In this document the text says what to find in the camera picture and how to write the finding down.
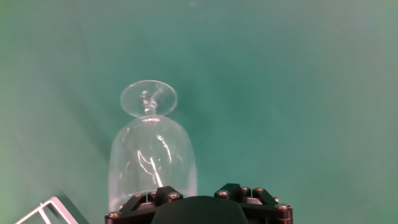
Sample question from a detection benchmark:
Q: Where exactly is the white cup rack wooden handle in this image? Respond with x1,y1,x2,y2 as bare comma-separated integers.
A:
14,195,80,224

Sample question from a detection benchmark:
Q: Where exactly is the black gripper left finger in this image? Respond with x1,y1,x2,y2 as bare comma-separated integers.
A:
104,185,185,224

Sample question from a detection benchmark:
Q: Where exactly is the green table mat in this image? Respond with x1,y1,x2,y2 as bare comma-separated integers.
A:
0,0,398,224

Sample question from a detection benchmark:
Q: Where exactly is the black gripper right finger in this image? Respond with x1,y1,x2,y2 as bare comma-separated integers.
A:
213,182,294,224

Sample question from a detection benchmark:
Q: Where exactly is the clear wine glass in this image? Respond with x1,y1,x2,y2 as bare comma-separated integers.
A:
108,80,198,212

